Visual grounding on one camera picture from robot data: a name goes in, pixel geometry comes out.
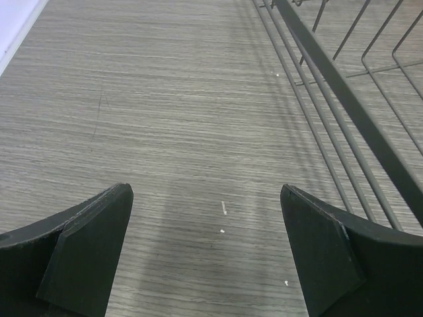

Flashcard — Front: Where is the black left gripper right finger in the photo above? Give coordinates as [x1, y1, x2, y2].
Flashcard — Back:
[280, 184, 422, 316]

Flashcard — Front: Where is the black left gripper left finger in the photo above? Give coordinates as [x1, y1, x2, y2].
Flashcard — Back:
[1, 183, 133, 316]

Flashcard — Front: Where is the grey wire dish rack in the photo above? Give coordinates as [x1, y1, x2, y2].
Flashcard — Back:
[254, 1, 422, 235]

